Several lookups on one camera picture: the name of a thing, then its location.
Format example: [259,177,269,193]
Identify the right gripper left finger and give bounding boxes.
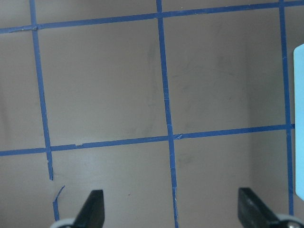
[72,190,105,228]

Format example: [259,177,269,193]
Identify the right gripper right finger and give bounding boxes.
[237,188,281,228]

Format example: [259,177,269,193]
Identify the light blue plastic bin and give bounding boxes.
[294,44,304,199]

